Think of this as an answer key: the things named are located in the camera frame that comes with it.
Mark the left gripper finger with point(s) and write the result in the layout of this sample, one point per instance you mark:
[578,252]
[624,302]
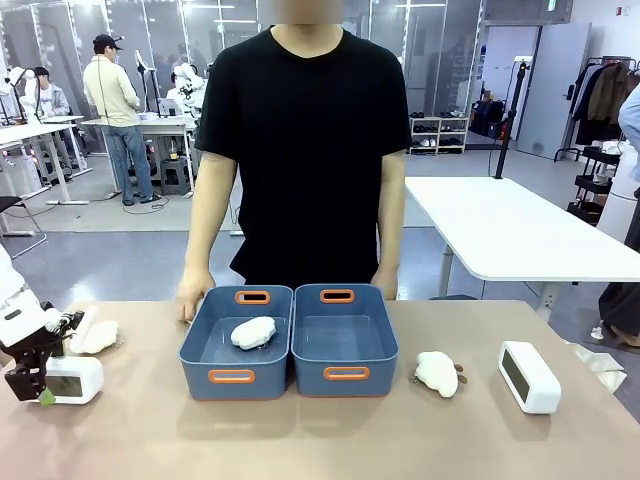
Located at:
[67,322]
[25,382]

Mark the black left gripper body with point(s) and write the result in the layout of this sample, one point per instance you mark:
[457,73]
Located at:
[35,345]

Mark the white digital clock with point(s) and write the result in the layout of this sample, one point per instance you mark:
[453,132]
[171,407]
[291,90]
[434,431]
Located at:
[82,377]
[537,380]

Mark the person left forearm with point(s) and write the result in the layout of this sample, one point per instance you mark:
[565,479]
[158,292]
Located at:
[391,215]

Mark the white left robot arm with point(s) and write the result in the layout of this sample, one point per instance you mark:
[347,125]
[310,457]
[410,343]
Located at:
[12,280]

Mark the person right forearm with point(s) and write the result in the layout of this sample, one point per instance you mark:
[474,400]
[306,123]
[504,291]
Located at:
[210,210]

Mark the person right hand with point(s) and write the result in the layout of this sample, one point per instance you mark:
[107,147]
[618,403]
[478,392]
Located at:
[192,295]

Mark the person left hand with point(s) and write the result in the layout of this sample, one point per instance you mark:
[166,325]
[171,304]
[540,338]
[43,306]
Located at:
[386,285]

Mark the black chair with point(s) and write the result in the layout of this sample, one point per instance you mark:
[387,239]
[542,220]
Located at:
[17,220]

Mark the black step stool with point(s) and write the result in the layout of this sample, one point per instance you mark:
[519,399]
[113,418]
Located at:
[176,177]

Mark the long white desk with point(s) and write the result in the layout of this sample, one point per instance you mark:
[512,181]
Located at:
[35,135]

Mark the white workbench desk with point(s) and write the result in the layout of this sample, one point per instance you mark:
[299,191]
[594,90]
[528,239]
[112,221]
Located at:
[165,127]

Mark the seated person grey jacket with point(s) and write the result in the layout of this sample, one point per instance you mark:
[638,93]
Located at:
[50,97]

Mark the man in cream sweater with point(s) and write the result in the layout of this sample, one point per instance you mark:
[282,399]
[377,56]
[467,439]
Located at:
[112,100]

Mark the person in black t-shirt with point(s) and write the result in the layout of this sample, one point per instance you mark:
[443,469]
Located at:
[305,150]

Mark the white shoe rack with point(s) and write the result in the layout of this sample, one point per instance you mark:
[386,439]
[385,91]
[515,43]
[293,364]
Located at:
[439,135]

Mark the large white table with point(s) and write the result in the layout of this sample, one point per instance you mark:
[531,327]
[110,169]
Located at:
[515,225]

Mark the black luggage bags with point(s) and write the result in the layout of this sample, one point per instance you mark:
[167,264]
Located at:
[487,119]

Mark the black tripod stand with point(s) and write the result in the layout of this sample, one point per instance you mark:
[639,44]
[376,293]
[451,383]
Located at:
[507,125]

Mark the beige cloth bag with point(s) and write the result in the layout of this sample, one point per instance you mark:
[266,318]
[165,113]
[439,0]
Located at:
[600,370]

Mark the grey door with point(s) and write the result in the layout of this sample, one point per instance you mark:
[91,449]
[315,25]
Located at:
[552,90]

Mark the black utility cart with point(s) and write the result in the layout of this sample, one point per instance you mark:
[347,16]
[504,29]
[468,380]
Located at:
[595,180]

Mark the person in blue shirt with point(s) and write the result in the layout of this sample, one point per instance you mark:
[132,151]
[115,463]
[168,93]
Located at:
[627,310]

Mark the black clothes rack with coats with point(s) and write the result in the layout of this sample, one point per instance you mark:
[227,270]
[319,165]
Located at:
[605,95]

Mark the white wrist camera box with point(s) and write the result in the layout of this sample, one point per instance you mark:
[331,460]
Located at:
[20,325]

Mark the white cylinder pedestal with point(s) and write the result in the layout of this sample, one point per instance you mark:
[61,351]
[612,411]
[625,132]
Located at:
[620,200]

